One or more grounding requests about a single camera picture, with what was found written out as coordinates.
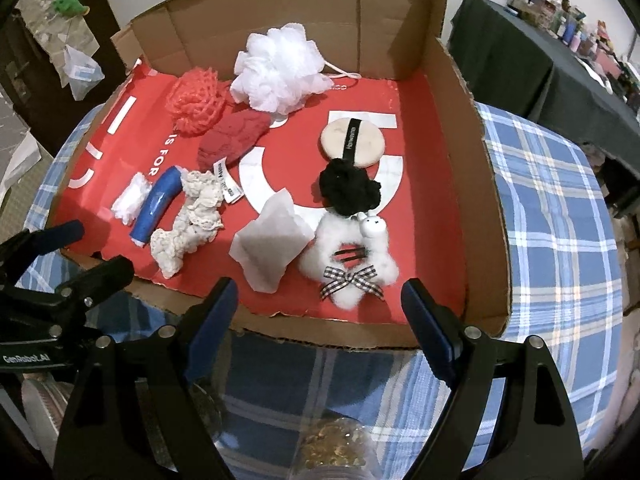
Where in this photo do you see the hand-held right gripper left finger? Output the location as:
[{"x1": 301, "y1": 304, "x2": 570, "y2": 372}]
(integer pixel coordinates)
[{"x1": 52, "y1": 276, "x2": 240, "y2": 480}]

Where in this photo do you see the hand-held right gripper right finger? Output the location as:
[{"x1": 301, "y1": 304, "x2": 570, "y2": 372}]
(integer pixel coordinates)
[{"x1": 400, "y1": 279, "x2": 586, "y2": 480}]

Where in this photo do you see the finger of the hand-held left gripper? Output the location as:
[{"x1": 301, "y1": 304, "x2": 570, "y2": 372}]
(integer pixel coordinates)
[
  {"x1": 29, "y1": 255, "x2": 136, "y2": 333},
  {"x1": 0, "y1": 219, "x2": 86, "y2": 271}
]

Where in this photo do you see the white fluffy checkered-bow hair clip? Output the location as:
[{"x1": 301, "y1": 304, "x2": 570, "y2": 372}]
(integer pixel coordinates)
[{"x1": 299, "y1": 210, "x2": 401, "y2": 310}]

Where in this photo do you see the blue tube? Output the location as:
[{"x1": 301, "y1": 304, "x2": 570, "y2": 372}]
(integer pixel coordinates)
[{"x1": 129, "y1": 165, "x2": 181, "y2": 250}]

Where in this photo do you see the white tissue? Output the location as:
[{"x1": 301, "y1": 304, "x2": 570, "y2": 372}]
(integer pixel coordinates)
[{"x1": 229, "y1": 189, "x2": 316, "y2": 293}]

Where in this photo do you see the cream lace scrunchie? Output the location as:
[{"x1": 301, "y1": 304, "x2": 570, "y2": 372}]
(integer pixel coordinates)
[{"x1": 150, "y1": 170, "x2": 226, "y2": 278}]

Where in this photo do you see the cardboard box with red lining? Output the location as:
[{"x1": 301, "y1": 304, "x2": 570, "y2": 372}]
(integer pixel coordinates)
[{"x1": 47, "y1": 0, "x2": 512, "y2": 351}]

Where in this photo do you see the black scrunchie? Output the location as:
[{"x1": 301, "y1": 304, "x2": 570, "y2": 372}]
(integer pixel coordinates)
[{"x1": 319, "y1": 157, "x2": 383, "y2": 217}]

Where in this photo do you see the red knit cloth with tag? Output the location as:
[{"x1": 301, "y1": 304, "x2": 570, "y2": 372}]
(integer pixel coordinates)
[{"x1": 196, "y1": 110, "x2": 272, "y2": 205}]

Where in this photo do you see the orange mesh bath sponge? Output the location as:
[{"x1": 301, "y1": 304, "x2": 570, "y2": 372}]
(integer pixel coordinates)
[{"x1": 166, "y1": 67, "x2": 233, "y2": 137}]

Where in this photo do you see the beige powder puff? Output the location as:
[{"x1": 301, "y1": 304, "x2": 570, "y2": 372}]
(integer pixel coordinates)
[{"x1": 320, "y1": 116, "x2": 387, "y2": 167}]

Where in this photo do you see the white mesh bath loofah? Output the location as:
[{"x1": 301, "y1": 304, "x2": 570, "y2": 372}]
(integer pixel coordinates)
[{"x1": 229, "y1": 22, "x2": 362, "y2": 116}]

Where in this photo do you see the clear plastic bag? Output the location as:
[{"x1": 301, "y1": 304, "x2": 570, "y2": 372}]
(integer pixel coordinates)
[{"x1": 57, "y1": 45, "x2": 106, "y2": 102}]

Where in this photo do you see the hanging cloth organiser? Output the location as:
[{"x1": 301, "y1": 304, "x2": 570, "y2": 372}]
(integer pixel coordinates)
[{"x1": 25, "y1": 0, "x2": 101, "y2": 76}]

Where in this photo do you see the green plush frog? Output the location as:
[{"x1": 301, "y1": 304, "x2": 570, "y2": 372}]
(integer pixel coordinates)
[{"x1": 52, "y1": 0, "x2": 91, "y2": 18}]

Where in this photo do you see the dark brown door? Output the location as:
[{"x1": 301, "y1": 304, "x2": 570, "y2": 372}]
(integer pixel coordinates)
[{"x1": 0, "y1": 0, "x2": 123, "y2": 136}]

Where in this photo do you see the dark cloth covered table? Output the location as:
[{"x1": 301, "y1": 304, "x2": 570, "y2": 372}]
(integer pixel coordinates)
[{"x1": 447, "y1": 0, "x2": 640, "y2": 181}]

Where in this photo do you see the row of cosmetic bottles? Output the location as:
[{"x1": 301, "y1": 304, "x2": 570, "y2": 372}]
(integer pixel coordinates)
[{"x1": 505, "y1": 0, "x2": 640, "y2": 96}]

